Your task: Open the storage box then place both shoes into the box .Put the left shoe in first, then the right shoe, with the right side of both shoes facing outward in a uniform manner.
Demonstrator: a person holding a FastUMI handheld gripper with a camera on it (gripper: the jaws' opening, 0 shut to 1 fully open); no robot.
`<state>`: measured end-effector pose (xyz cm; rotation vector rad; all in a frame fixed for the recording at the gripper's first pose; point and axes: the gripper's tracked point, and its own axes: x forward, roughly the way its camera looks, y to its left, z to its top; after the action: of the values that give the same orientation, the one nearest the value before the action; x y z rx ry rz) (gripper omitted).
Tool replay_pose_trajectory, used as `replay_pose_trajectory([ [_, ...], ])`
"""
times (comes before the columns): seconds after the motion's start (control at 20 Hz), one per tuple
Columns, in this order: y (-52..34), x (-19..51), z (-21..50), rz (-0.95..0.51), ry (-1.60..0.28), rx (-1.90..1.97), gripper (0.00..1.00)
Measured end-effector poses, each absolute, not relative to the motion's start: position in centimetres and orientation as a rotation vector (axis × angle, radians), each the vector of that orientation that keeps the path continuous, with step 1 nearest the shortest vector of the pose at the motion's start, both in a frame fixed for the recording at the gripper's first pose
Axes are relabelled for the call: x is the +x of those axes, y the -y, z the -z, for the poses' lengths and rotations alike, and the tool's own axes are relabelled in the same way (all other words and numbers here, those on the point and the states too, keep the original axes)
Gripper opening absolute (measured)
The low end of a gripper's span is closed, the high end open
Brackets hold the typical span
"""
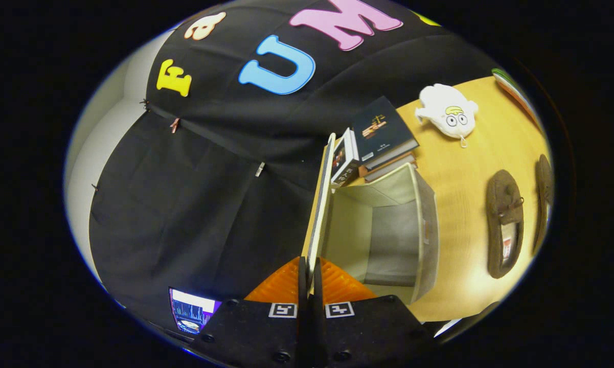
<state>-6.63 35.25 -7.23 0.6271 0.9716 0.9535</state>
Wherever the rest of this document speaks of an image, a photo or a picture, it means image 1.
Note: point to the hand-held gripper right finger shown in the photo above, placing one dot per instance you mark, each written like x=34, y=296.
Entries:
x=317, y=291

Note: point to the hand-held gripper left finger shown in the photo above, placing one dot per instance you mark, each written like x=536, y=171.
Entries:
x=302, y=291

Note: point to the grey fabric storage box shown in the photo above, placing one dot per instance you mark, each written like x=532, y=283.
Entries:
x=393, y=240

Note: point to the brown fuzzy moccasin shoe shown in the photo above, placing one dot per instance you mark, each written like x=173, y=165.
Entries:
x=501, y=204
x=544, y=179

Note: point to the lit monitor screen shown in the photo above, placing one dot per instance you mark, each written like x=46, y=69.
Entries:
x=191, y=312

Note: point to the silver metal clip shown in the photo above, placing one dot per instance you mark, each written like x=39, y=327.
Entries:
x=259, y=169

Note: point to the white photo cover book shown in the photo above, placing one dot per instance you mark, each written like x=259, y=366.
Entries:
x=345, y=158

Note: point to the brown book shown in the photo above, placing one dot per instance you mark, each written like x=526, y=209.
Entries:
x=391, y=166

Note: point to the dark blue hardcover book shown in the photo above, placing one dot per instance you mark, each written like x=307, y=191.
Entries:
x=381, y=128

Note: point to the copper clip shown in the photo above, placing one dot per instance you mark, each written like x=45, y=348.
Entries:
x=174, y=124

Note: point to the white plush toy with eyes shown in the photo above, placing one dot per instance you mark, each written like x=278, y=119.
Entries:
x=442, y=105

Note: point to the watermelon slice plush toy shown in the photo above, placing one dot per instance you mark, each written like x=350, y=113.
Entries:
x=511, y=88

